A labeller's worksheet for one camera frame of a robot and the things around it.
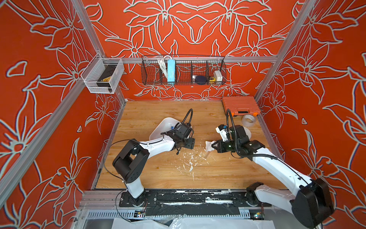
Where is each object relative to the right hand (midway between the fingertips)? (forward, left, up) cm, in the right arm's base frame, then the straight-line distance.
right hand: (209, 145), depth 79 cm
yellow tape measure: (+42, -5, +15) cm, 45 cm away
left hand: (+8, +11, -8) cm, 16 cm away
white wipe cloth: (+1, 0, -4) cm, 4 cm away
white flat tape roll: (+17, -31, -12) cm, 37 cm away
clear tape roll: (+29, -34, -13) cm, 47 cm away
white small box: (+40, -7, +18) cm, 44 cm away
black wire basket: (+49, +16, +18) cm, 54 cm away
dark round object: (+42, +4, +15) cm, 45 cm away
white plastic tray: (+22, +28, -11) cm, 38 cm away
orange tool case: (+45, -32, -14) cm, 57 cm away
